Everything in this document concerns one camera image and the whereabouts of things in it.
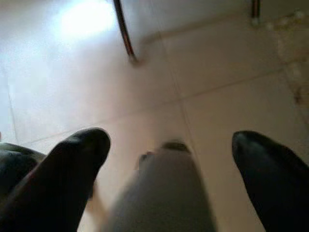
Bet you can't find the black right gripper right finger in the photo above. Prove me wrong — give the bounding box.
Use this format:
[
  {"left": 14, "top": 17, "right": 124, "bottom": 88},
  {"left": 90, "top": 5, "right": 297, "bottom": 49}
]
[{"left": 231, "top": 130, "right": 309, "bottom": 232}]

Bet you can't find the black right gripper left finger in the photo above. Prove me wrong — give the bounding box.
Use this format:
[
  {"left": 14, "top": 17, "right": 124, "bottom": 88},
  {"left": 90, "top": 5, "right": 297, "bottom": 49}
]
[{"left": 0, "top": 127, "right": 111, "bottom": 232}]

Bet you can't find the black robot body part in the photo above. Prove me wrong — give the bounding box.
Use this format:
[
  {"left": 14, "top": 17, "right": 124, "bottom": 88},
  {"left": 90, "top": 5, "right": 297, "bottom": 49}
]
[{"left": 0, "top": 142, "right": 48, "bottom": 194}]

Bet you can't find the grey robot leg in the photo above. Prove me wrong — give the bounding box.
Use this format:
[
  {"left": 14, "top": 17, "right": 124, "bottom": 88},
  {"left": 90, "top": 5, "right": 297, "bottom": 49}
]
[{"left": 106, "top": 141, "right": 218, "bottom": 232}]

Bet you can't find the dark chair leg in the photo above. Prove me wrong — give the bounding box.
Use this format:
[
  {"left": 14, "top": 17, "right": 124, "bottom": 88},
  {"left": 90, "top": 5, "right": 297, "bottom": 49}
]
[
  {"left": 251, "top": 0, "right": 261, "bottom": 25},
  {"left": 112, "top": 0, "right": 140, "bottom": 64}
]

